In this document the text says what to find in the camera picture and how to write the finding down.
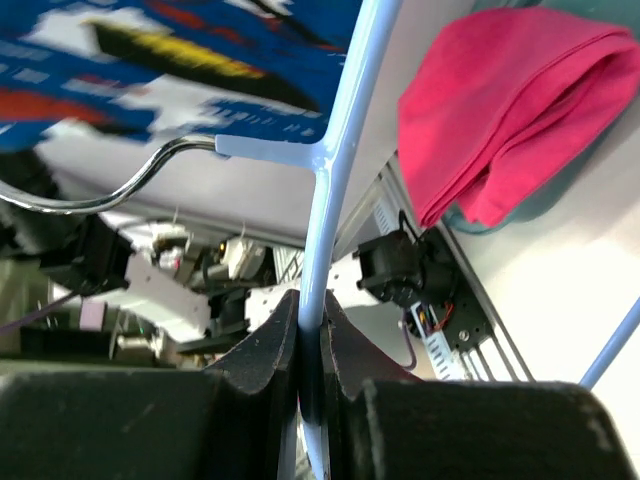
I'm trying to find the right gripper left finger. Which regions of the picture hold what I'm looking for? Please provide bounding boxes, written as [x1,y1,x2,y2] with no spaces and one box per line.
[1,290,299,479]

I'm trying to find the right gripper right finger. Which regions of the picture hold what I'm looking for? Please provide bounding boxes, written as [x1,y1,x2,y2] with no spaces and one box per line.
[320,295,635,480]

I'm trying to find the light blue hanger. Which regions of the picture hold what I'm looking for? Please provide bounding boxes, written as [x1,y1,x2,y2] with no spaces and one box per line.
[0,0,640,480]

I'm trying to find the magenta trousers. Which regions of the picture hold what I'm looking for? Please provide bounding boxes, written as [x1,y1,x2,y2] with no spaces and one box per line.
[397,7,639,227]

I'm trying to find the teal plastic basket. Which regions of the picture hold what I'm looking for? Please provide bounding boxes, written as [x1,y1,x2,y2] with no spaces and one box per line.
[442,0,639,235]

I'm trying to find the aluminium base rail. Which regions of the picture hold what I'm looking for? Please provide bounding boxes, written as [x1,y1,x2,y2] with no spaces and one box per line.
[379,159,536,384]

